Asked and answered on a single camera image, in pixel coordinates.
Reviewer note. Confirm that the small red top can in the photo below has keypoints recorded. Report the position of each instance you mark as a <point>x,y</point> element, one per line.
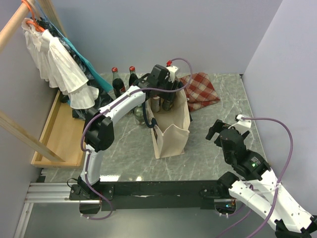
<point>155,104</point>

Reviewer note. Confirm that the aluminium frame rail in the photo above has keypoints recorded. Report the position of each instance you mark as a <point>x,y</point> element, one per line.
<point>40,193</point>

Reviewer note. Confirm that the red plaid folded cloth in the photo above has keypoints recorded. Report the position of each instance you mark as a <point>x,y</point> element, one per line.
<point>199,93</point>

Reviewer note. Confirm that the teal garment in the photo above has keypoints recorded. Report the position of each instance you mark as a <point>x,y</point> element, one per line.
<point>84,64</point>

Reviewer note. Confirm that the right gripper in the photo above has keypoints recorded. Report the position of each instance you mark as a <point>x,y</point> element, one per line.
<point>218,124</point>

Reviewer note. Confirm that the dark floral garment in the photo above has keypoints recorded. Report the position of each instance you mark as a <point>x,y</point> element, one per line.
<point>103,97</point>

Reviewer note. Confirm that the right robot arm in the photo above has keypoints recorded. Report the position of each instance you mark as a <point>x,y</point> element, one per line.
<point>255,184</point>

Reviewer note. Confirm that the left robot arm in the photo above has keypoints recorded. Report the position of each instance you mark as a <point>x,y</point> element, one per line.
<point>98,133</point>

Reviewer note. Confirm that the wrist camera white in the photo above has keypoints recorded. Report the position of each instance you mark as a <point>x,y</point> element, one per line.
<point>173,70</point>
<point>241,125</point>

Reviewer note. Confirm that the black base beam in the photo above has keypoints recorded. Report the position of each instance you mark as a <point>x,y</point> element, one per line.
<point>163,194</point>

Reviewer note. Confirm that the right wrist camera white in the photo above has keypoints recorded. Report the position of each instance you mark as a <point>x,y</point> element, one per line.
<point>241,125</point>

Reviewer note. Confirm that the tall dark can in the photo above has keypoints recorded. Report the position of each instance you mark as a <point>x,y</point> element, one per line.
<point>167,104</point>

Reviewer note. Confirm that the white pleated garment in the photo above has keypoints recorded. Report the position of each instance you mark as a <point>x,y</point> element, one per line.
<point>57,66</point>

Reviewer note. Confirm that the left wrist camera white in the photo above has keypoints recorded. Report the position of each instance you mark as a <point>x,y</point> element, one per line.
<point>173,70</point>

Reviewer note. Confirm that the wooden clothes rack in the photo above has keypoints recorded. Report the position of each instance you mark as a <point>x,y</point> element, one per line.
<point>58,146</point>

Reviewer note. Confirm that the orange hanger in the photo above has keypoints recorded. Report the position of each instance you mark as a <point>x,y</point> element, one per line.
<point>33,21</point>

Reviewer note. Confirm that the green cap bottle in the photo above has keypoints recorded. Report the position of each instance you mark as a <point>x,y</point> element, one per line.
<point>139,115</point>

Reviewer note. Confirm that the cream canvas tote bag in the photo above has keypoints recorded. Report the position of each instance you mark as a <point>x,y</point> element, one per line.
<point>171,132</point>

